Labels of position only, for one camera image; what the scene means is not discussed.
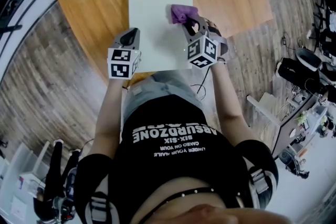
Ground person's neck and chin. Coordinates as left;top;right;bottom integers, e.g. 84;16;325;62
131;175;289;224

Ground black printed t-shirt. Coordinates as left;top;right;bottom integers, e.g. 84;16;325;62
73;94;279;224

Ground white desk frame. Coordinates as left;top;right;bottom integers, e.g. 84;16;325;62
246;91;283;126

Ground white shelf unit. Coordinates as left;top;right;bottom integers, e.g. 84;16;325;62
0;138;53;224

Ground dark desk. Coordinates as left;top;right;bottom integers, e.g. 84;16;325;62
271;94;329;159

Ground person's left forearm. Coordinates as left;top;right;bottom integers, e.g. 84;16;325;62
90;76;124;159

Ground black floor cable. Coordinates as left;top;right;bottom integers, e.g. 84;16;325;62
281;35;299;55

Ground purple cloth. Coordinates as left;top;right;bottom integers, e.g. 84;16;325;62
165;4;200;26

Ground black studded strap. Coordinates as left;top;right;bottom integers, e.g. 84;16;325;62
139;186;242;224

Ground person's right forearm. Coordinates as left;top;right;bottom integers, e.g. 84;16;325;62
209;60;260;147

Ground small potted plant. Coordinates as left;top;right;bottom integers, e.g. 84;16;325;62
296;110;309;125

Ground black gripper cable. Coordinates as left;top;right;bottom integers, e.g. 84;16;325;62
190;67;211;95

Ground gray shoulder strap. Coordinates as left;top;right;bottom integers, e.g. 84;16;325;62
246;167;274;208
83;191;113;224

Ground black metal railing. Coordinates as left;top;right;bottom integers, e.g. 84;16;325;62
0;0;58;84

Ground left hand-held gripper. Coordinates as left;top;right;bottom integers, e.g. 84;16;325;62
107;28;142;79

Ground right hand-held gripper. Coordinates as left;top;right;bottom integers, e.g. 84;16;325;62
183;17;228;69

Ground light gray shorts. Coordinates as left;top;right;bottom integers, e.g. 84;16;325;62
122;69;208;126

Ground black office chair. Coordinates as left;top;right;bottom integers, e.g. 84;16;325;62
278;149;310;179
312;0;336;45

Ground white rectangular board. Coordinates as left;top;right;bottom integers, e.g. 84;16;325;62
128;0;194;73

